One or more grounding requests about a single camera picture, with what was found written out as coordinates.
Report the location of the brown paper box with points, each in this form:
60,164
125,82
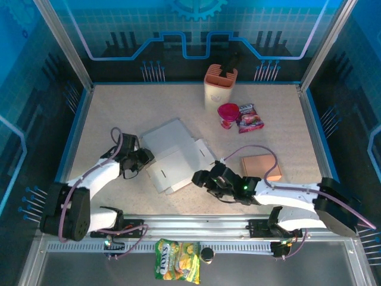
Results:
260,167

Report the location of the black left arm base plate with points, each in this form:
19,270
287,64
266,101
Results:
137,228

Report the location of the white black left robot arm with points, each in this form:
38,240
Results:
101,172

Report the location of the beige knife block orange top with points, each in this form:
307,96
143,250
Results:
217,92

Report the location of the pink lidded cup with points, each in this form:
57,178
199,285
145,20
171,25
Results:
227,111

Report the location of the purple candy bag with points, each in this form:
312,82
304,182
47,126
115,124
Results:
250,119

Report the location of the white paper box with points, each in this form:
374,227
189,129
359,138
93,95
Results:
175,155

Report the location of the aluminium frame post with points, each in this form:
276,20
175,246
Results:
64,44
324,44

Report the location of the black round knob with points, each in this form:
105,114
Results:
206,254

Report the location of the yellow candy bag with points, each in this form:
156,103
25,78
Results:
177,262

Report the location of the aluminium mounting rail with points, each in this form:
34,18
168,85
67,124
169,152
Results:
193,226

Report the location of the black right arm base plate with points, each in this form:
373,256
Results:
259,228

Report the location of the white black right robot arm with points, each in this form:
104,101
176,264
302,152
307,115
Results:
285,190

